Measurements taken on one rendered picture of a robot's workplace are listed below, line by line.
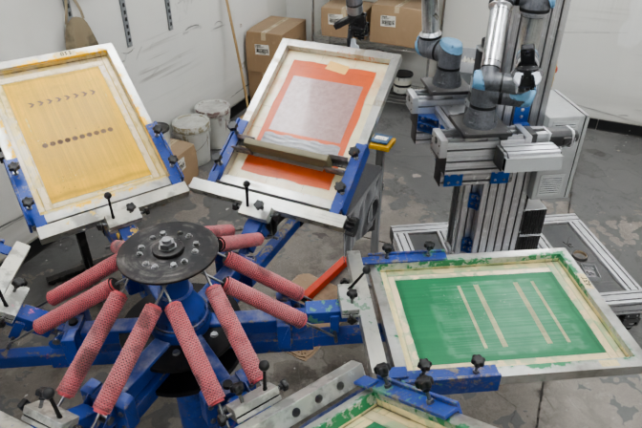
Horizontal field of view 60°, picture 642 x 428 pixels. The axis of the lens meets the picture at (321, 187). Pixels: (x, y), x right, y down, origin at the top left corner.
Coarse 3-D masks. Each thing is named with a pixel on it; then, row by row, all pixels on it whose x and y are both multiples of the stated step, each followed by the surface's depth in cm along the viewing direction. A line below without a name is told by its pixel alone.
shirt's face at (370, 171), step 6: (366, 168) 281; (372, 168) 281; (378, 168) 281; (366, 174) 276; (372, 174) 276; (360, 180) 271; (366, 180) 271; (360, 186) 266; (366, 186) 266; (354, 192) 262; (360, 192) 262; (354, 198) 257; (348, 210) 249
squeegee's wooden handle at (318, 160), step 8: (248, 144) 231; (256, 144) 229; (264, 144) 228; (272, 144) 227; (256, 152) 235; (264, 152) 232; (272, 152) 229; (280, 152) 226; (288, 152) 224; (296, 152) 223; (304, 152) 222; (312, 152) 221; (296, 160) 228; (304, 160) 225; (312, 160) 222; (320, 160) 219; (328, 160) 219
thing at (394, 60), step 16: (288, 48) 263; (304, 48) 259; (320, 48) 256; (336, 48) 254; (352, 48) 252; (272, 64) 258; (272, 80) 256; (384, 80) 239; (256, 96) 251; (384, 96) 235; (256, 112) 249; (368, 128) 229; (368, 144) 228; (224, 176) 234; (256, 192) 229; (272, 192) 225; (288, 192) 223; (320, 208) 219
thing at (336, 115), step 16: (336, 80) 249; (352, 80) 247; (368, 80) 245; (336, 96) 245; (352, 96) 243; (320, 112) 243; (336, 112) 241; (352, 112) 239; (320, 128) 239; (336, 128) 237; (352, 128) 235; (336, 144) 233; (288, 176) 231; (304, 176) 229; (320, 176) 227
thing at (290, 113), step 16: (304, 64) 258; (320, 64) 256; (288, 80) 256; (304, 80) 253; (320, 80) 251; (288, 96) 251; (304, 96) 249; (320, 96) 247; (272, 112) 249; (288, 112) 247; (304, 112) 245; (272, 128) 244; (288, 128) 243; (304, 128) 241; (256, 160) 238; (272, 160) 236; (272, 176) 233
